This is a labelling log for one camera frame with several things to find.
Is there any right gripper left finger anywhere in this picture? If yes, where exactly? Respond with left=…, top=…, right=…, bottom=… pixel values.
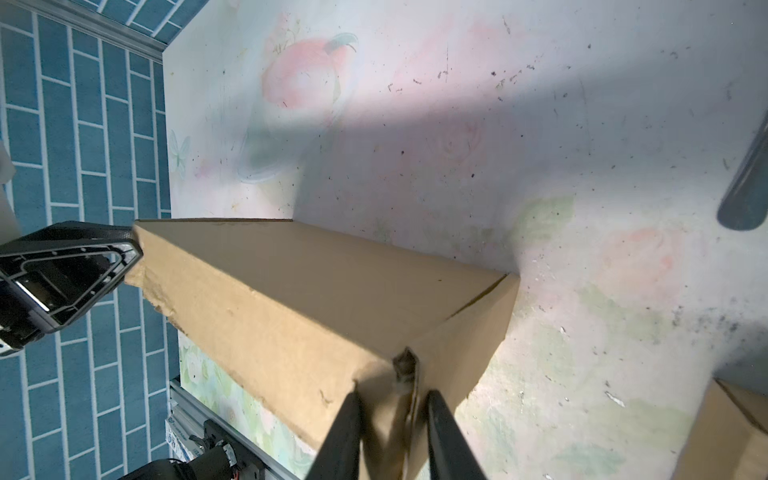
left=305, top=392, right=364, bottom=480

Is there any metal spoon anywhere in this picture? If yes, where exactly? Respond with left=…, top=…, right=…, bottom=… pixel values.
left=716, top=117, right=768, bottom=231

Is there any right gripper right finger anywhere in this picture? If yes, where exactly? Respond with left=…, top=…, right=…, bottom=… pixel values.
left=426, top=390, right=487, bottom=480

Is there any brown cardboard box sheet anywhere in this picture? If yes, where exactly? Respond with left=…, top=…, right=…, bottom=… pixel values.
left=672, top=379, right=767, bottom=480

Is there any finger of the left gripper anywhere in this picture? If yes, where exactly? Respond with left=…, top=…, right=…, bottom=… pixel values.
left=1, top=221, right=143, bottom=356

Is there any aluminium front rail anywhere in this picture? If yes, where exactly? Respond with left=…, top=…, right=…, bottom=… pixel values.
left=165, top=377, right=297, bottom=479

